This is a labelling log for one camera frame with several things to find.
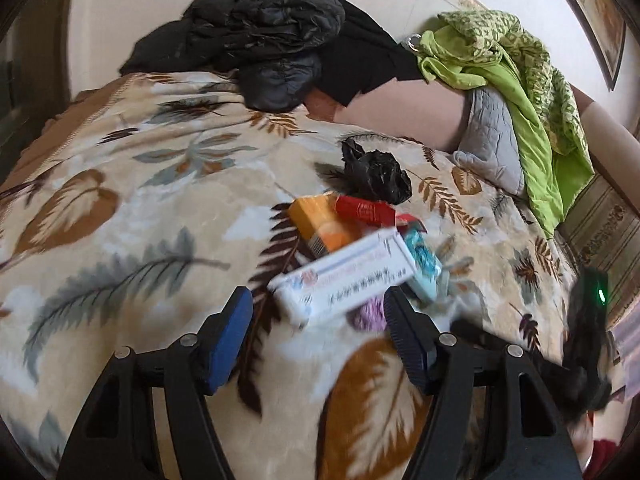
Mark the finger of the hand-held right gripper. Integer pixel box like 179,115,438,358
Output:
450,317,571,391

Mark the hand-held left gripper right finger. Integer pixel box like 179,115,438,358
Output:
382,285,583,480

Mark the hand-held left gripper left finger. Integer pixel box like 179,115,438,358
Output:
57,286,255,480

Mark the teal packet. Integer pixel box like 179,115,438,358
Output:
400,227,446,303

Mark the white long box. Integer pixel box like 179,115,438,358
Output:
267,227,418,330

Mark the red cigarette pack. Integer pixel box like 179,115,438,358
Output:
334,196,426,233

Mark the purple wrapper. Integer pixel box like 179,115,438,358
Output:
352,297,388,333

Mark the striped sofa cushion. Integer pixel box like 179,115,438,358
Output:
557,175,640,321

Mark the orange box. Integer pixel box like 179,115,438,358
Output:
287,195,361,261

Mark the black plastic bag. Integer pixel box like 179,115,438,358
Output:
340,137,413,206

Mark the leaf print blanket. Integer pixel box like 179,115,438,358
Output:
0,70,601,480

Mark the grey quilted pillow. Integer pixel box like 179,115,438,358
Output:
447,85,526,198

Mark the green patterned quilt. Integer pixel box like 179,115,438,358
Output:
415,10,596,238

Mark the black cloth garment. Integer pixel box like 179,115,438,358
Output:
315,0,426,108

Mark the black puffer jacket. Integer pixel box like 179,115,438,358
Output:
120,0,348,113

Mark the dark framed wall picture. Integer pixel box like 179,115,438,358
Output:
547,0,628,92

